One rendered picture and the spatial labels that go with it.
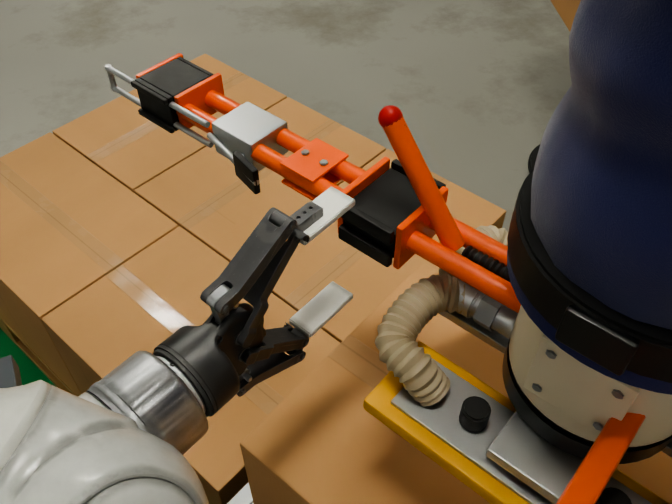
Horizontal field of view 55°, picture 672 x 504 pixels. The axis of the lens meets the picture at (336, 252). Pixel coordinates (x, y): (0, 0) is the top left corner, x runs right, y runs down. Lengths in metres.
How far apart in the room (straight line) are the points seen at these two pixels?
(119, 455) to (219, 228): 1.36
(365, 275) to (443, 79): 1.86
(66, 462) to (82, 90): 3.07
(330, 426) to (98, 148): 1.35
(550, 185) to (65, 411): 0.33
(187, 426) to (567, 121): 0.35
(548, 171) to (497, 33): 3.25
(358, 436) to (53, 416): 0.54
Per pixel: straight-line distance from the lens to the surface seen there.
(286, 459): 0.83
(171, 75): 0.89
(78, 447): 0.34
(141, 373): 0.53
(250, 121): 0.80
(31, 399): 0.37
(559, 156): 0.45
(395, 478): 0.82
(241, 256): 0.54
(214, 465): 1.29
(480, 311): 0.68
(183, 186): 1.81
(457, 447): 0.66
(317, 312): 0.68
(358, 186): 0.68
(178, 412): 0.52
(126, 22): 3.88
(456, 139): 2.87
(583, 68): 0.41
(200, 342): 0.54
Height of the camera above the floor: 1.70
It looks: 47 degrees down
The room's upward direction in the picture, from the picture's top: straight up
